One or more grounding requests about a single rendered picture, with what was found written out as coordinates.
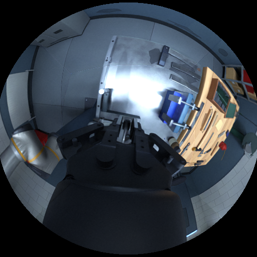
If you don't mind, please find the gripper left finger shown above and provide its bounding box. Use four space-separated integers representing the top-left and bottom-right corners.
56 117 121 161

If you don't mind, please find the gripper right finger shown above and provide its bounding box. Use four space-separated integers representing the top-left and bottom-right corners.
132 117 188 176

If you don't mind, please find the steel surface gauge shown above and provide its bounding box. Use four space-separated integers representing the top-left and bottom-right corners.
96 87 141 145

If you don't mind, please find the grey screw clamp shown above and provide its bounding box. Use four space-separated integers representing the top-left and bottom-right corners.
168 94 202 112
161 112 192 131

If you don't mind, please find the blue plate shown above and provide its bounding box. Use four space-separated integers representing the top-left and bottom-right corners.
159 90 195 134

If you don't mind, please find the grey surface plate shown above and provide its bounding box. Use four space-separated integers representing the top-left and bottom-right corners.
95 35 204 141

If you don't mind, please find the dark gauge block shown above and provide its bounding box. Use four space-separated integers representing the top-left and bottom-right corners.
157 45 171 66

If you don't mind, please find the wooden gauge block case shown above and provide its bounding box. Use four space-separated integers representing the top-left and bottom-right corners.
206 77 231 114

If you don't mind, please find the cream and brown tin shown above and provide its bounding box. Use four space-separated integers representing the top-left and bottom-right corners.
167 136 182 154

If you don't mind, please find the wooden workbench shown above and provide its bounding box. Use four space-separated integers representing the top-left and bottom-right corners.
176 66 240 168

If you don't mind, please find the steel rule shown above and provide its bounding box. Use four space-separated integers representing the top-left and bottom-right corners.
203 108 214 132

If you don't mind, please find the grey steel bar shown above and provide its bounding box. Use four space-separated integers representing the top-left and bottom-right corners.
169 73 202 86
170 61 202 78

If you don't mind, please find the green book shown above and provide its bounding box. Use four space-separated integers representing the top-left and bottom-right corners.
225 101 239 119

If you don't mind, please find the grey stool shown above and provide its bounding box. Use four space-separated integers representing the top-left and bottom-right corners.
241 132 257 158

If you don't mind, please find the blue metal shelf unit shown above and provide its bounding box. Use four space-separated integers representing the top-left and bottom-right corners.
221 63 257 101

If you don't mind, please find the brown cardboard box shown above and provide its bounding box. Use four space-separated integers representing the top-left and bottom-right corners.
225 67 238 83

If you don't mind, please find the red box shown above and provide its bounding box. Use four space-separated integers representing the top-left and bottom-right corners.
242 69 255 92

